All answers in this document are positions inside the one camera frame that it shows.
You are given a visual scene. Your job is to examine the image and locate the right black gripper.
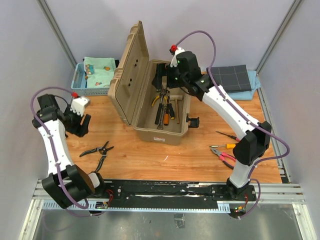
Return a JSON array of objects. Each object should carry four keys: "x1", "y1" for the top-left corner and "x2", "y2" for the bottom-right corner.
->
[{"x1": 151, "y1": 63, "x2": 189, "y2": 90}]

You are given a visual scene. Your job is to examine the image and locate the small claw hammer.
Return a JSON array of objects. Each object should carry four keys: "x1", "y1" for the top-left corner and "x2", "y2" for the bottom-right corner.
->
[{"x1": 154, "y1": 90, "x2": 169, "y2": 125}]

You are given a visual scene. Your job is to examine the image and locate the yellow black handled pliers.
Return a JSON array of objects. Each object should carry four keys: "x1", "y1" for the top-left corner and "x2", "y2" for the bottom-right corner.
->
[{"x1": 151, "y1": 87, "x2": 168, "y2": 107}]

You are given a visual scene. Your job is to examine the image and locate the tan plastic tool box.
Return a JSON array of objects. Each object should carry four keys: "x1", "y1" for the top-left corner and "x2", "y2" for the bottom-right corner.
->
[{"x1": 108, "y1": 21, "x2": 200, "y2": 146}]

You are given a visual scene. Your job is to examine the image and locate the red black thin screwdriver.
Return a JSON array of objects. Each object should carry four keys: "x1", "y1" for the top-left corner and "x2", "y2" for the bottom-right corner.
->
[{"x1": 216, "y1": 131, "x2": 240, "y2": 142}]

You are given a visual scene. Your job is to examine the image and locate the black yellow handled screwdriver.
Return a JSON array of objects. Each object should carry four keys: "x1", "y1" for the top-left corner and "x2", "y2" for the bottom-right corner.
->
[{"x1": 167, "y1": 95, "x2": 176, "y2": 120}]

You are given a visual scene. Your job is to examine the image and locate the silver open-end wrench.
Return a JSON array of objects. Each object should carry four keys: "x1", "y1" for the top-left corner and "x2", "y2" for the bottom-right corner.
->
[{"x1": 157, "y1": 104, "x2": 167, "y2": 130}]

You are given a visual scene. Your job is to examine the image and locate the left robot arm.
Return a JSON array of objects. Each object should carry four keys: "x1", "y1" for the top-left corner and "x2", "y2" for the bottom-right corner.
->
[{"x1": 32, "y1": 93, "x2": 107, "y2": 209}]

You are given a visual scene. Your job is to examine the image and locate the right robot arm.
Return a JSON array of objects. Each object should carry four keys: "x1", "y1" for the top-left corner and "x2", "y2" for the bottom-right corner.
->
[{"x1": 152, "y1": 48, "x2": 272, "y2": 200}]

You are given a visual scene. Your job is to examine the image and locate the blue plastic basket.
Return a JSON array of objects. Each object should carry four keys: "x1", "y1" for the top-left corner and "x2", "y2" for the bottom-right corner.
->
[{"x1": 71, "y1": 62, "x2": 109, "y2": 96}]

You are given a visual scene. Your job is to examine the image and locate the green cartoon print cloth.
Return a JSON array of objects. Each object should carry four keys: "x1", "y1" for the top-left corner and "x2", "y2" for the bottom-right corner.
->
[{"x1": 83, "y1": 56, "x2": 117, "y2": 89}]

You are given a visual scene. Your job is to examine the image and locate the dark grey checked cloth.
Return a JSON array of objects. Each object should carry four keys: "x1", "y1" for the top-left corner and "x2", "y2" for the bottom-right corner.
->
[{"x1": 210, "y1": 64, "x2": 252, "y2": 93}]

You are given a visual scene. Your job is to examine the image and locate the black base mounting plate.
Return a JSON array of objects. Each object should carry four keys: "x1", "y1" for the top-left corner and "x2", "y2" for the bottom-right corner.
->
[{"x1": 89, "y1": 179, "x2": 257, "y2": 210}]

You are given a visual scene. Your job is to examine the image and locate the light blue folded cloth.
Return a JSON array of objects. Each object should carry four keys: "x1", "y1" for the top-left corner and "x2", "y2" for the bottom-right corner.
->
[{"x1": 227, "y1": 70, "x2": 261, "y2": 101}]

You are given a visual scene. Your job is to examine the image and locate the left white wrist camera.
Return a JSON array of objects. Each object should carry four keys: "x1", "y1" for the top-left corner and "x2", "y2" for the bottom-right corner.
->
[{"x1": 70, "y1": 92, "x2": 91, "y2": 117}]

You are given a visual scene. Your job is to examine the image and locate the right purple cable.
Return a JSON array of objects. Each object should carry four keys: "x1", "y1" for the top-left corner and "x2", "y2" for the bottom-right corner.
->
[{"x1": 172, "y1": 30, "x2": 291, "y2": 221}]

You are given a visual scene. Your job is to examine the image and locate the blue slotted cable duct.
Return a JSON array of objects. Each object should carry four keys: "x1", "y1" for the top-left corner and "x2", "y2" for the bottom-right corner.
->
[{"x1": 41, "y1": 201, "x2": 231, "y2": 214}]

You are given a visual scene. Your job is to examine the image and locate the red handled pliers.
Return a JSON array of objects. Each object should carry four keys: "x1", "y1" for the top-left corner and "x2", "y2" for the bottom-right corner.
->
[{"x1": 210, "y1": 147, "x2": 236, "y2": 170}]

